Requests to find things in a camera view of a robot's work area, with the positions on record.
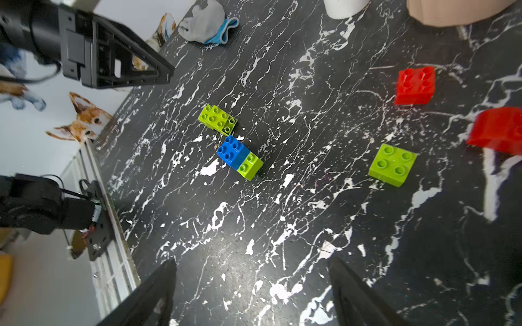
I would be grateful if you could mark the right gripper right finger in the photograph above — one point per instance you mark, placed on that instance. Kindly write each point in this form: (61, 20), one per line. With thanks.
(355, 302)

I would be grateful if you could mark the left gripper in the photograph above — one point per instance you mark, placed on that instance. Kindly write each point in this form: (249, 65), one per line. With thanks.
(101, 53)

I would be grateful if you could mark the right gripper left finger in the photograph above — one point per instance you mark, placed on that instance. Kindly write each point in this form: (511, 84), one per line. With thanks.
(151, 303)

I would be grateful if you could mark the lime lego brick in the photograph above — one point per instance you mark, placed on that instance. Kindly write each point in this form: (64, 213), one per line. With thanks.
(250, 166)
(392, 165)
(206, 116)
(221, 121)

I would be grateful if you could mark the blue lego brick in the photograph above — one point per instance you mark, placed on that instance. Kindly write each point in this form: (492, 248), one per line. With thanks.
(233, 152)

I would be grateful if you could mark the lime lego brick back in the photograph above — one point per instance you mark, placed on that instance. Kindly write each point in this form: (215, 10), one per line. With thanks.
(206, 116)

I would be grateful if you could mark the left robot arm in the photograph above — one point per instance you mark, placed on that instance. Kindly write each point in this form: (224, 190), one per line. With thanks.
(33, 26)

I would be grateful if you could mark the small red lego brick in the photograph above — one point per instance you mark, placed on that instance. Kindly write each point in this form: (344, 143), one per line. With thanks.
(415, 86)

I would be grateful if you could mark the grey work glove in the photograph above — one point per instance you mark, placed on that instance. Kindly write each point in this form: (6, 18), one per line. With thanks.
(208, 25)

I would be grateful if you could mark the small white plant pot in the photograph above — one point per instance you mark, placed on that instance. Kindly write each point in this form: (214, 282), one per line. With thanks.
(343, 9)

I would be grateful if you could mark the large beige plant pot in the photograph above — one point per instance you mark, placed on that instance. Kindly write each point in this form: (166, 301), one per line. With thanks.
(449, 13)

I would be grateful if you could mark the aluminium front rail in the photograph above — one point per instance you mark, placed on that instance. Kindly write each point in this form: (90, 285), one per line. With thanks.
(114, 274)

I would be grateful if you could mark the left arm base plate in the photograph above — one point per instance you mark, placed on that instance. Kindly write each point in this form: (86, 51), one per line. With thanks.
(96, 228)

